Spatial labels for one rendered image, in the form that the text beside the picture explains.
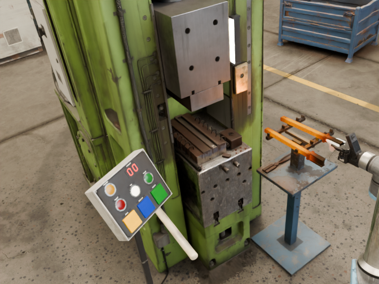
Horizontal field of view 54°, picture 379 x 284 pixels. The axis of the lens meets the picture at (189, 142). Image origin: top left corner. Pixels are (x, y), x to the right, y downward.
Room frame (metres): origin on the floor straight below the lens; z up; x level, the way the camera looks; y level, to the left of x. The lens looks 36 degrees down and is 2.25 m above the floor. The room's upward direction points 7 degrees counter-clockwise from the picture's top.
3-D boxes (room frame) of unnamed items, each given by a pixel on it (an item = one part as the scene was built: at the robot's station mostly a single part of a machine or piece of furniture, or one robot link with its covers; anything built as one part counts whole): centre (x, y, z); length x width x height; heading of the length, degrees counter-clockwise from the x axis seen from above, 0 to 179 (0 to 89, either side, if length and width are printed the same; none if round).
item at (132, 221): (1.17, 0.30, 1.01); 0.07 x 0.05 x 0.07; 143
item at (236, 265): (1.62, -0.14, 0.01); 0.58 x 0.39 x 0.01; 118
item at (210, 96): (1.85, -0.02, 1.32); 0.42 x 0.20 x 0.10; 28
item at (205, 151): (1.85, -0.02, 0.96); 0.42 x 0.20 x 0.09; 28
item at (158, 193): (1.33, 0.18, 1.01); 0.07 x 0.05 x 0.07; 143
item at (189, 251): (1.42, 0.15, 0.62); 0.44 x 0.05 x 0.05; 28
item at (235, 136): (1.80, -0.25, 0.95); 0.12 x 0.08 x 0.06; 28
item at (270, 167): (1.88, -0.69, 0.73); 0.60 x 0.04 x 0.01; 122
